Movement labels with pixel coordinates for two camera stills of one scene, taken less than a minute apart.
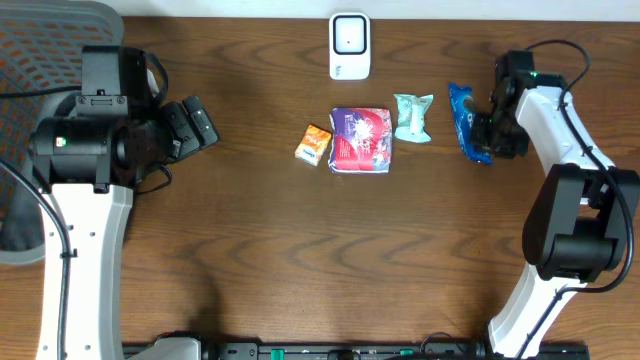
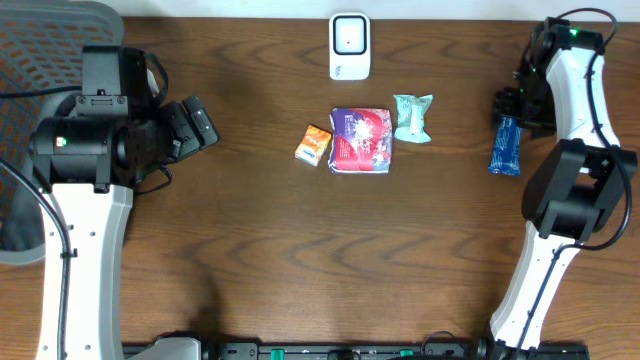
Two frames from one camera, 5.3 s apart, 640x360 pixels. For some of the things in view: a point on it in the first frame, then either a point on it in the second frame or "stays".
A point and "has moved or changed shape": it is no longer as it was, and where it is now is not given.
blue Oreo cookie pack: (464, 106) has moved or changed shape
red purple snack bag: (361, 140) stays
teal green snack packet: (411, 117) stays
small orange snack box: (312, 145) stays
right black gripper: (479, 139) → (506, 105)
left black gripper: (176, 130) stays
